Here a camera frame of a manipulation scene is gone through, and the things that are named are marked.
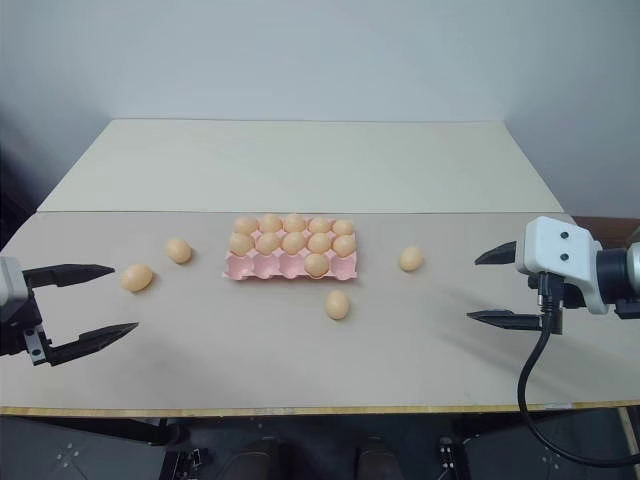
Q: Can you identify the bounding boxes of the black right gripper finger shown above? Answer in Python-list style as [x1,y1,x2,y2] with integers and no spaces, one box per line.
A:
[465,308,545,332]
[474,240,519,267]

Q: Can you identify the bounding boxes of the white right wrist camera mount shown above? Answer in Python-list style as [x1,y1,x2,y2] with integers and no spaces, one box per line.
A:
[514,215,610,316]

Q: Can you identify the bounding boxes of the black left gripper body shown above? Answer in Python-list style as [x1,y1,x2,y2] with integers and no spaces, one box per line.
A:
[0,285,54,370]

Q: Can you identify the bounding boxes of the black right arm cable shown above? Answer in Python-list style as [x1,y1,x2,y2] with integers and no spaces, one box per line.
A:
[516,272,640,469]

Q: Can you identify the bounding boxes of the pink egg tray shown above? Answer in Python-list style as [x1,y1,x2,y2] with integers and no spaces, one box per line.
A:
[220,219,360,283]

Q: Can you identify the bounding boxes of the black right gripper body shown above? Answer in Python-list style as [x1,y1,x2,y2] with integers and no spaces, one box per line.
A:
[527,272,594,322]

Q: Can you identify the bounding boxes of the brown wooden furniture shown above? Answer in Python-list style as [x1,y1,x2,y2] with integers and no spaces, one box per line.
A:
[571,215,640,250]

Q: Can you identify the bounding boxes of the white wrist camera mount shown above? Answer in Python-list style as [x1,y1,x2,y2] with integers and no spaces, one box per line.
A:
[0,256,27,304]
[514,215,610,316]

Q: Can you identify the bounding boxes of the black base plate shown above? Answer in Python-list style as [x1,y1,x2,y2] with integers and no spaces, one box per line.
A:
[449,409,640,480]
[0,413,169,480]

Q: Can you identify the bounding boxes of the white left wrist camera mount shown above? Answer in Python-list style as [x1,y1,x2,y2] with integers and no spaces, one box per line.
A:
[0,256,27,304]

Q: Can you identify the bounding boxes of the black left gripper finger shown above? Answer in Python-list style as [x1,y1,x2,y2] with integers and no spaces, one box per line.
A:
[22,262,117,290]
[48,321,140,368]

